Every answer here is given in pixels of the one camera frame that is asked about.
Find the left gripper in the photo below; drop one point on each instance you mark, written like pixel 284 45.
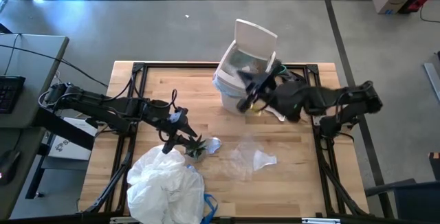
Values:
pixel 170 119

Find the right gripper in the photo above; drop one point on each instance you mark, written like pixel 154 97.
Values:
pixel 268 90

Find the succulent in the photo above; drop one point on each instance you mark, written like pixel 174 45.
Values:
pixel 196 148

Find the blue plastic bin liner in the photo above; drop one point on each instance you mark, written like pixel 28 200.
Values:
pixel 225 86

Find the white plastic trash bin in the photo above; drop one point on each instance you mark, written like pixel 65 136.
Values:
pixel 233 103

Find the white swing bin lid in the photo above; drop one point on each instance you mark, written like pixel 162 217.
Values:
pixel 256 38

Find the large white plastic bag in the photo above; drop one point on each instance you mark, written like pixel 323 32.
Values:
pixel 165 189

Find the clear printed plastic bag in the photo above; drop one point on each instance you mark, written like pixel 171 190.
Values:
pixel 254 158

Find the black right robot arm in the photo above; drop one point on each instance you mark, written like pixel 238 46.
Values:
pixel 330 100

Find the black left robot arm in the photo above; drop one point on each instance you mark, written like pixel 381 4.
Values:
pixel 103 105

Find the black glove with green cuff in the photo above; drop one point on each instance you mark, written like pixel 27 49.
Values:
pixel 292 74

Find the white printed box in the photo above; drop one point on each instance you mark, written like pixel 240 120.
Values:
pixel 72 145

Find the grey desk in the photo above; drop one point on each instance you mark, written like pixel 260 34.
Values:
pixel 31 148
pixel 34 62

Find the grey metal bar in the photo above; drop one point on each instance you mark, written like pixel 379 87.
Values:
pixel 433 79

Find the black keyboard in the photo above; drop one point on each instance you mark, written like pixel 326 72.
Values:
pixel 10 93

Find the black computer mouse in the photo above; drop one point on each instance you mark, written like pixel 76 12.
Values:
pixel 8 165

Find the dark blue chair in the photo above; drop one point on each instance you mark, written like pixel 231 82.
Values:
pixel 412 200

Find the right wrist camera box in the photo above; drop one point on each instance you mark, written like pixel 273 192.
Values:
pixel 243 104

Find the black aluminium table frame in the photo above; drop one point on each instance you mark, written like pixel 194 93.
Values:
pixel 165 66

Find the silver corner bracket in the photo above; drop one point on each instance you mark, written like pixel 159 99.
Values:
pixel 318 120

